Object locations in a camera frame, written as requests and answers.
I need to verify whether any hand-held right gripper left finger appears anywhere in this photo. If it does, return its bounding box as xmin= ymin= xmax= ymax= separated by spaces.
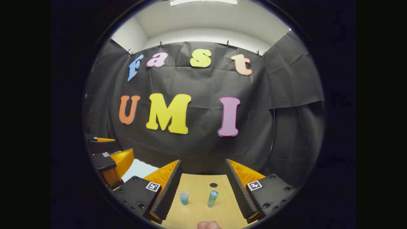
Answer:
xmin=112 ymin=160 xmax=183 ymax=225

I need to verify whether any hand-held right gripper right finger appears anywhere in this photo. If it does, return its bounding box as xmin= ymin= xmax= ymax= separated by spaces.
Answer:
xmin=225 ymin=159 xmax=298 ymax=224

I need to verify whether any green blue skin care bottle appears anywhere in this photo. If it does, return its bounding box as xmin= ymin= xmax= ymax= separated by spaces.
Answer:
xmin=208 ymin=190 xmax=219 ymax=208

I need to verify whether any black backdrop cloth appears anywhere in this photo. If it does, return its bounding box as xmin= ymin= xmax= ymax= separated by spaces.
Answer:
xmin=84 ymin=30 xmax=325 ymax=188

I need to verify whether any ceiling light panel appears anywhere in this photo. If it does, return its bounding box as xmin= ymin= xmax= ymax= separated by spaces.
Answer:
xmin=169 ymin=0 xmax=238 ymax=7

